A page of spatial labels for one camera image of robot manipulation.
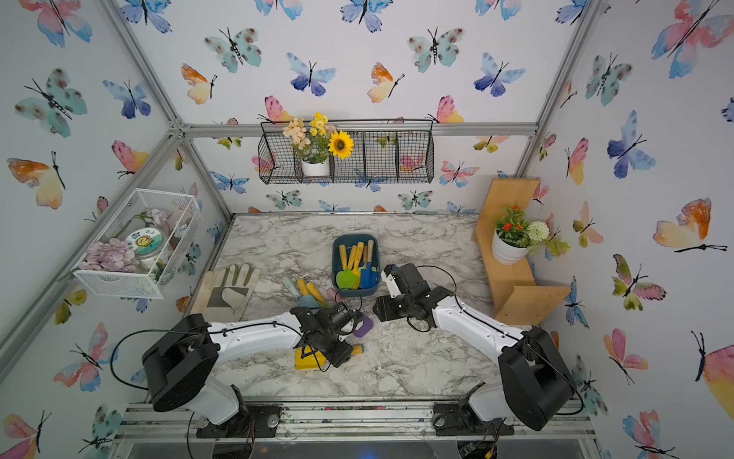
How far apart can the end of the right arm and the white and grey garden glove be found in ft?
1.55

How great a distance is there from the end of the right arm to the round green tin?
1.80 feet

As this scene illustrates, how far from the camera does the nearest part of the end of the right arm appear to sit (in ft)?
2.03

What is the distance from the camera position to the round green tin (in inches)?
25.8

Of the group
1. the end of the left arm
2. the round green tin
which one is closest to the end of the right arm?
the end of the left arm
